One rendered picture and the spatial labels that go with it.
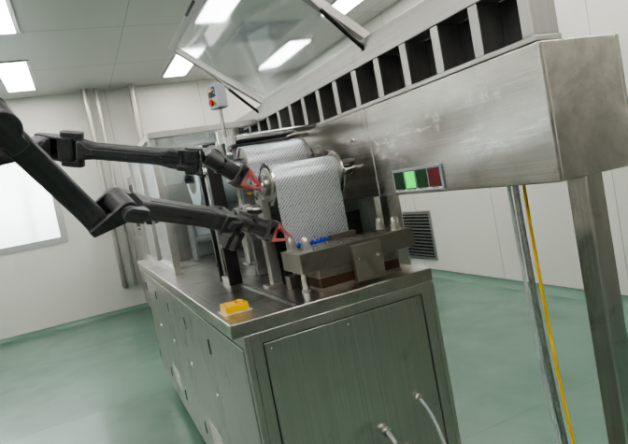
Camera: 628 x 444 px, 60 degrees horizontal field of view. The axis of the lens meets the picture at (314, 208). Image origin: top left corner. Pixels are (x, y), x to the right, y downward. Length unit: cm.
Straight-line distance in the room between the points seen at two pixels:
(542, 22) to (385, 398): 111
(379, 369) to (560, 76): 96
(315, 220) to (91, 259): 561
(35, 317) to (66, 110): 251
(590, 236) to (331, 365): 77
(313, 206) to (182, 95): 581
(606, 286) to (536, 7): 67
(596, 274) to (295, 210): 91
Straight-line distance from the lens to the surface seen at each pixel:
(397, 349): 172
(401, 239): 176
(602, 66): 139
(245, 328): 151
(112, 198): 142
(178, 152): 174
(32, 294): 731
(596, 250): 145
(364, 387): 170
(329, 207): 185
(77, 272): 727
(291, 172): 181
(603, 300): 148
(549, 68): 127
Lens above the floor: 125
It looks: 3 degrees down
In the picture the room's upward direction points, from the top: 11 degrees counter-clockwise
